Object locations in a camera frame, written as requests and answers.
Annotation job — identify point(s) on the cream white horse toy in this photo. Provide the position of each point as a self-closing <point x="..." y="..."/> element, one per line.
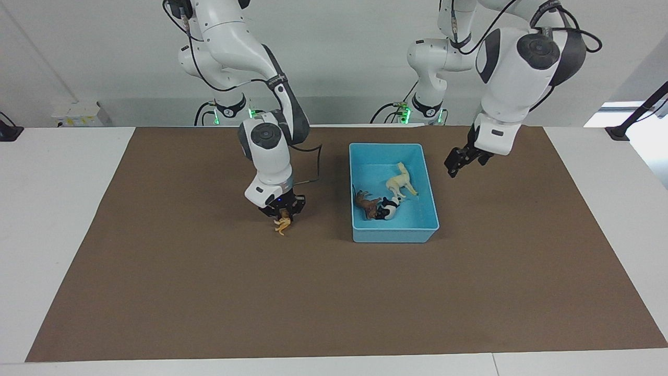
<point x="399" y="183"/>

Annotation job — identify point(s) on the orange tiger toy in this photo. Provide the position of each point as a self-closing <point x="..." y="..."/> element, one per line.
<point x="283" y="225"/>

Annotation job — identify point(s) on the brown horse toy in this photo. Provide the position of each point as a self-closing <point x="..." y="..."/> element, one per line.
<point x="365" y="203"/>

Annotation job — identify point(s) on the black white panda toy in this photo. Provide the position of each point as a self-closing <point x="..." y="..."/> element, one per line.
<point x="389" y="210"/>

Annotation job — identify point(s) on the light blue storage box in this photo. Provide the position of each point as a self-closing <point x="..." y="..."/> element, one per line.
<point x="412" y="224"/>

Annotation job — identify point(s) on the white box yellow label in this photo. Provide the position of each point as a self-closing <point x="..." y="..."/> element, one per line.
<point x="78" y="114"/>

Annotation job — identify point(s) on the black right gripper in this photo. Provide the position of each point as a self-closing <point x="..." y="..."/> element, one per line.
<point x="289" y="201"/>

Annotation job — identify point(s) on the brown table mat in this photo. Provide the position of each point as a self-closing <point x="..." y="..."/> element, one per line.
<point x="334" y="297"/>

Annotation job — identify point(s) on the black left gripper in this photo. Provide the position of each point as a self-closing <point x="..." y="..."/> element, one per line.
<point x="467" y="152"/>

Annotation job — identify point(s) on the black camera stand pole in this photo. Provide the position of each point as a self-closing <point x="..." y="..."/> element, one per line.
<point x="639" y="110"/>

